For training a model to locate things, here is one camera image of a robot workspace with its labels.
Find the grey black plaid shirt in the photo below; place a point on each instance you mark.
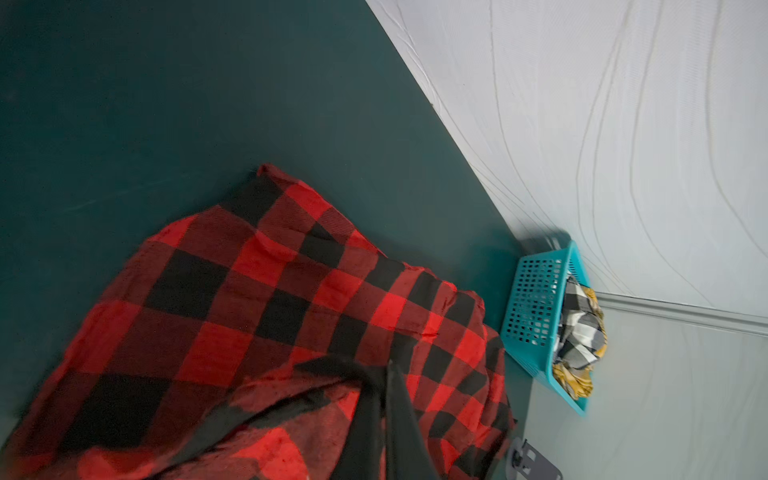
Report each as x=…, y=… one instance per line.
x=581, y=338

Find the teal plastic basket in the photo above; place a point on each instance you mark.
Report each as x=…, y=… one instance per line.
x=533, y=314

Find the yellow plaid shirt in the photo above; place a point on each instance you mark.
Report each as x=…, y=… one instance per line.
x=577, y=384

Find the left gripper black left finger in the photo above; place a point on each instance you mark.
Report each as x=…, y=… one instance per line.
x=362, y=449

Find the dark grey plastic part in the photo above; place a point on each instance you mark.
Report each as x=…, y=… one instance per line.
x=523, y=461

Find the red black plaid shirt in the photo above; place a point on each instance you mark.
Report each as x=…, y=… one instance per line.
x=234, y=345

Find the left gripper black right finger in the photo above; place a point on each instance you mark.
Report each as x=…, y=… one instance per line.
x=407, y=456

